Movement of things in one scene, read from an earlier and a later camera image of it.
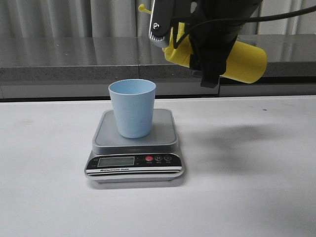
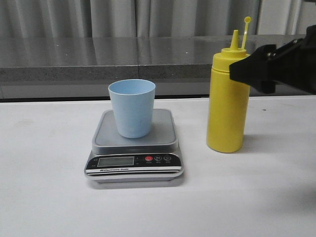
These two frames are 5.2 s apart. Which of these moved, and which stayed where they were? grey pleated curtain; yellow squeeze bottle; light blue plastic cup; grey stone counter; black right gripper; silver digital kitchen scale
Moved: yellow squeeze bottle; black right gripper
Stayed: grey stone counter; silver digital kitchen scale; light blue plastic cup; grey pleated curtain
